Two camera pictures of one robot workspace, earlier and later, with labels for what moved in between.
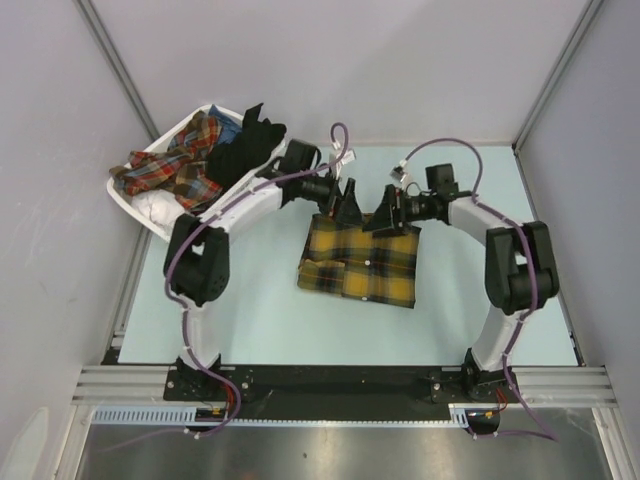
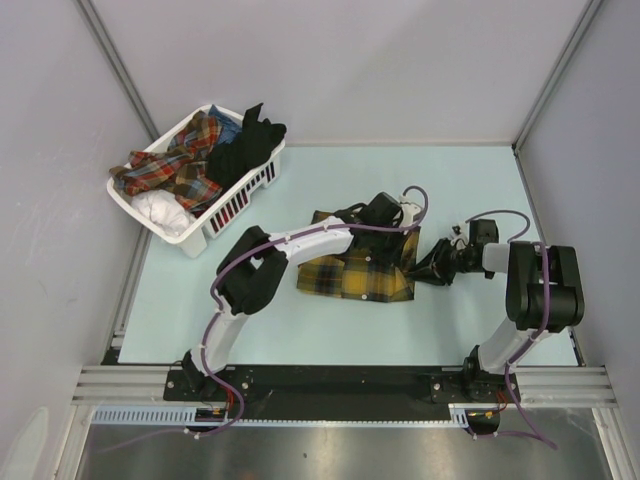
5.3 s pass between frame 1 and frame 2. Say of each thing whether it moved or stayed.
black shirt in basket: stayed
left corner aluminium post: stayed
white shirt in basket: stayed
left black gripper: moved
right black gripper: moved
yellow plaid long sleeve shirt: stayed
